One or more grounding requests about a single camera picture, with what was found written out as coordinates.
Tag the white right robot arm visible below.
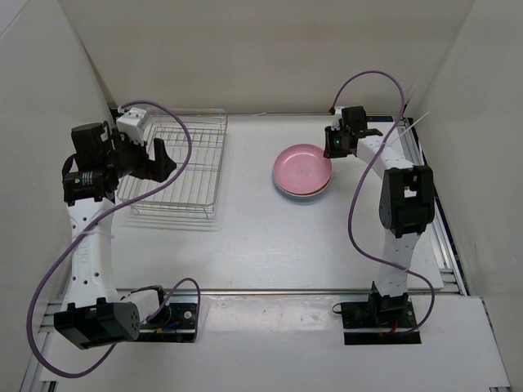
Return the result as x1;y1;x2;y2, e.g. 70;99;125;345
324;106;435;327

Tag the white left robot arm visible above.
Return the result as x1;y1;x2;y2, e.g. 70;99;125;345
54;122;177;350

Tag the metal wire dish rack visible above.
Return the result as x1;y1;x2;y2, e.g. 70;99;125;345
122;107;230;220

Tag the pink plate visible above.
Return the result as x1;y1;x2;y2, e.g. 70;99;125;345
272;144;333;193

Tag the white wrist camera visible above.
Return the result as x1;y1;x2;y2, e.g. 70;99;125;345
116;107;149;145
329;106;346;131

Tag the white cable tie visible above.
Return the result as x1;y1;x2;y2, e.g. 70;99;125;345
382;111;430;147

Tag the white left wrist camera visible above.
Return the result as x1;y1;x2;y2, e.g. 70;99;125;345
116;107;149;145

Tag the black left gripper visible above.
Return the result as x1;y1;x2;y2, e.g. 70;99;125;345
104;127;177;183

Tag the blue plate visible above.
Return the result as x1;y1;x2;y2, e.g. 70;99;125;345
273;180;330;201

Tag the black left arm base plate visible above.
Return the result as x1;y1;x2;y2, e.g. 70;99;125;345
136;300;199;343

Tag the cream plate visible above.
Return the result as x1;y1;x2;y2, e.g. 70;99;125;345
272;177;332;198

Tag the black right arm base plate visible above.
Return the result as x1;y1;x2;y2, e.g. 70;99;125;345
332;300;422;346

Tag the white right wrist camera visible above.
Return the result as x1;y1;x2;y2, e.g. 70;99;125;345
329;106;346;131

